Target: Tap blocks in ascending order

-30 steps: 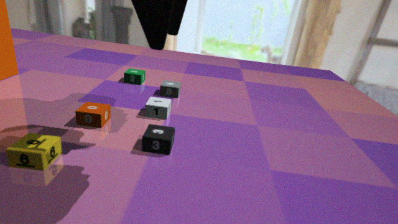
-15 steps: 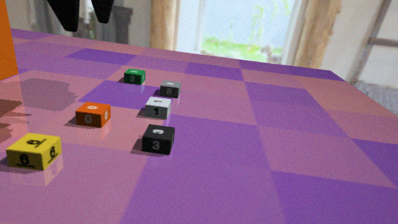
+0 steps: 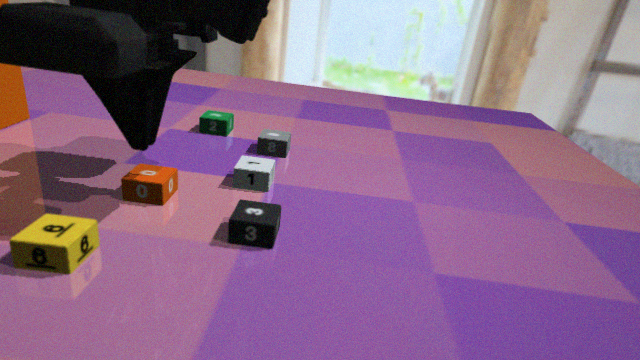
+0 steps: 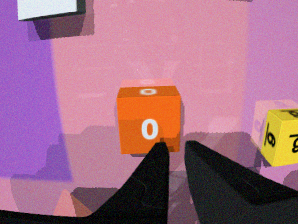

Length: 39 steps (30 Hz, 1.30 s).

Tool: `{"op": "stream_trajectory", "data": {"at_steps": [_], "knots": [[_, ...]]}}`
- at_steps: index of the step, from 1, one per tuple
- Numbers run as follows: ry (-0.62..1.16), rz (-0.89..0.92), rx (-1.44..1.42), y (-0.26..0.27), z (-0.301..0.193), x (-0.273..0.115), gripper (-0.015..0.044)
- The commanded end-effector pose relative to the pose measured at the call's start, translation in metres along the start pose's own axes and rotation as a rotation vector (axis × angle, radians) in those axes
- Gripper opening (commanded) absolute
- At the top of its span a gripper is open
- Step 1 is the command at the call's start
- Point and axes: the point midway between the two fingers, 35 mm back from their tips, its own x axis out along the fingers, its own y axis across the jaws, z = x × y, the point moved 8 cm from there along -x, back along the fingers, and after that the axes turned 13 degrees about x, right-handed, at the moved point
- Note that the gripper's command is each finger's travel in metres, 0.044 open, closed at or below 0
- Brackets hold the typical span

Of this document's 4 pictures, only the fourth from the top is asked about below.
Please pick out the orange block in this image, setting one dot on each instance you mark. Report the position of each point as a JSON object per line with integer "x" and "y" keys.
{"x": 148, "y": 115}

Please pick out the yellow block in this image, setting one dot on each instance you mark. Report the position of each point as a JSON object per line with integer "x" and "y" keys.
{"x": 280, "y": 144}

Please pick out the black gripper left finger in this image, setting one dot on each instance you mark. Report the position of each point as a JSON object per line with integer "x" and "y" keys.
{"x": 144, "y": 198}

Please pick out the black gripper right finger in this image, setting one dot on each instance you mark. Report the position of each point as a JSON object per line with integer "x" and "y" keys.
{"x": 224, "y": 192}

